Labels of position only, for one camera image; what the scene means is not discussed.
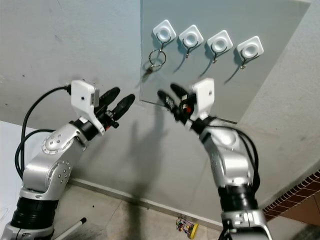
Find white stick with black tip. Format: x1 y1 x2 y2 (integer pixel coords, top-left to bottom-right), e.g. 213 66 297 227
52 217 88 240

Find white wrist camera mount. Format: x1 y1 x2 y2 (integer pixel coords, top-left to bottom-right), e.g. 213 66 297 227
70 79 102 134
191 77 217 121

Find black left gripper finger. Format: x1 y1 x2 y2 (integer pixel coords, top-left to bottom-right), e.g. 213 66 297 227
112 94 137 120
100 87 122 107

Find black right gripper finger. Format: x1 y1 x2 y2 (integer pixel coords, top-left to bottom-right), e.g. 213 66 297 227
157 89 181 116
170 83 192 101

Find grey wall board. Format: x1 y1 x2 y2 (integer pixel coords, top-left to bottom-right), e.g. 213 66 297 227
139 0 312 124

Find metal key ring with keys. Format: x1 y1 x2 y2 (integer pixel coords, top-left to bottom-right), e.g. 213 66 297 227
142 48 167 77

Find small yellow toy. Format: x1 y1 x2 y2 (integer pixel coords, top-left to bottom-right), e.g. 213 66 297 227
176 215 200 239

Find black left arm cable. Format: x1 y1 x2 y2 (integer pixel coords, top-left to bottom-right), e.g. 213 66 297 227
16 84 74 184

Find white square wall hook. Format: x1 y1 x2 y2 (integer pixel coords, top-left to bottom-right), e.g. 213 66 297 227
152 19 177 51
207 29 234 64
236 35 264 70
178 24 205 59

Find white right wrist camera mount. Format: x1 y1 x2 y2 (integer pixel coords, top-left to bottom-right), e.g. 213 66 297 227
191 77 217 121

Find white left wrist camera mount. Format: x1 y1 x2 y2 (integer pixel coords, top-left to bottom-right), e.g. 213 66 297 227
70 79 102 134

